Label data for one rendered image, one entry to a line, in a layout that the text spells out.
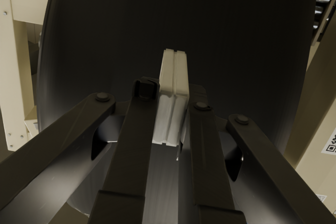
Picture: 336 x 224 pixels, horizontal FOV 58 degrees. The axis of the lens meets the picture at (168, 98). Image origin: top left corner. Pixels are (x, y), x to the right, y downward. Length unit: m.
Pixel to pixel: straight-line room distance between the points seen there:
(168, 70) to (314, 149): 0.48
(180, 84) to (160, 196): 0.23
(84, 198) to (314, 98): 0.43
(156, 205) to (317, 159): 0.36
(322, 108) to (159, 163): 0.35
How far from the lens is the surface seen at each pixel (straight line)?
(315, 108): 0.61
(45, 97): 0.36
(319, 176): 0.67
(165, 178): 0.34
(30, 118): 1.18
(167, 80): 0.15
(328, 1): 0.93
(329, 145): 0.62
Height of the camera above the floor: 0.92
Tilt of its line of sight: 33 degrees up
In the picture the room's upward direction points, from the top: 169 degrees counter-clockwise
